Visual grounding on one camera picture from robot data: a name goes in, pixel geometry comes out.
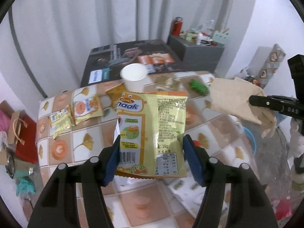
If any blue white printed carton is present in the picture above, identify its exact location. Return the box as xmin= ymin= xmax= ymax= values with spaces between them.
xmin=166 ymin=178 xmax=207 ymax=207

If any red gift bag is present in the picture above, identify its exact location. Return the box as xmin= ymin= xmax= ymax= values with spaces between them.
xmin=11 ymin=110 xmax=40 ymax=164

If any black curved pole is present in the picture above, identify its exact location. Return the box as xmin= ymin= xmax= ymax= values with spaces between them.
xmin=8 ymin=5 xmax=48 ymax=98

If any yellow green snack packet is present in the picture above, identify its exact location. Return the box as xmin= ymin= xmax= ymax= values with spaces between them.
xmin=49 ymin=106 xmax=73 ymax=139

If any brown bag with pink filling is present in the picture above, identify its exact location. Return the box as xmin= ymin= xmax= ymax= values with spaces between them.
xmin=0 ymin=100 xmax=15 ymax=134

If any tan orange packet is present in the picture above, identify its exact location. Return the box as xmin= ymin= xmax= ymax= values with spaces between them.
xmin=150 ymin=53 xmax=174 ymax=64

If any large yellow snack packet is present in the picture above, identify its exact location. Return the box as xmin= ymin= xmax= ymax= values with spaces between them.
xmin=115 ymin=90 xmax=188 ymax=179

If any white curtain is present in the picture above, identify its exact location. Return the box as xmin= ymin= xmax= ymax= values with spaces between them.
xmin=11 ymin=0 xmax=258 ymax=98

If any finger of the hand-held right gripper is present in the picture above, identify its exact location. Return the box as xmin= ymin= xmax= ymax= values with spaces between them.
xmin=249 ymin=95 xmax=304 ymax=117

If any white paper cup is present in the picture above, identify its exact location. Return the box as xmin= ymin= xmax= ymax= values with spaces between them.
xmin=120 ymin=63 xmax=149 ymax=93

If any dark printed board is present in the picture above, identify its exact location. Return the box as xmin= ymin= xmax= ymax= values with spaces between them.
xmin=80 ymin=39 xmax=184 ymax=88

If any brown paper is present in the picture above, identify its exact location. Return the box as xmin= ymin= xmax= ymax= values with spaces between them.
xmin=209 ymin=77 xmax=277 ymax=139

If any teal cloth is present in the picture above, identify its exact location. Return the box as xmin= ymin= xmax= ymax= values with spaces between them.
xmin=15 ymin=176 xmax=36 ymax=196

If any red thermos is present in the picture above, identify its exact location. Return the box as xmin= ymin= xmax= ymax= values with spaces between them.
xmin=171 ymin=17 xmax=185 ymax=37

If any orange white box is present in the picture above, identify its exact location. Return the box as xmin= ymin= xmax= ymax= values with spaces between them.
xmin=138 ymin=55 xmax=152 ymax=65

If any orange yellow snack packet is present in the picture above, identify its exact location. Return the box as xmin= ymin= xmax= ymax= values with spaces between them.
xmin=71 ymin=94 xmax=102 ymax=125

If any grey cabinet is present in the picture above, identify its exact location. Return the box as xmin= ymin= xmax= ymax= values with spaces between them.
xmin=167 ymin=34 xmax=225 ymax=73

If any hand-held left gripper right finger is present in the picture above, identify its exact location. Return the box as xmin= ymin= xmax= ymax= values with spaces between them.
xmin=183 ymin=134 xmax=278 ymax=228

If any green white box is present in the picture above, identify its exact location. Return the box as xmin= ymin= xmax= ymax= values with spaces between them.
xmin=211 ymin=30 xmax=230 ymax=44

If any patterned wrapped column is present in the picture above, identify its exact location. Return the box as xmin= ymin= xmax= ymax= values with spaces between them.
xmin=258 ymin=44 xmax=287 ymax=89

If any blue plastic basin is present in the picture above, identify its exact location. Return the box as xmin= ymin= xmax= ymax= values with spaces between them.
xmin=242 ymin=126 xmax=257 ymax=156

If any gold snack packet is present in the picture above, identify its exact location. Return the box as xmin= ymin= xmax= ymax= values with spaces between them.
xmin=105 ymin=84 xmax=127 ymax=108

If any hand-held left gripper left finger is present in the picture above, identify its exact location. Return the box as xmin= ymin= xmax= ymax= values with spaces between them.
xmin=27 ymin=135 xmax=121 ymax=228

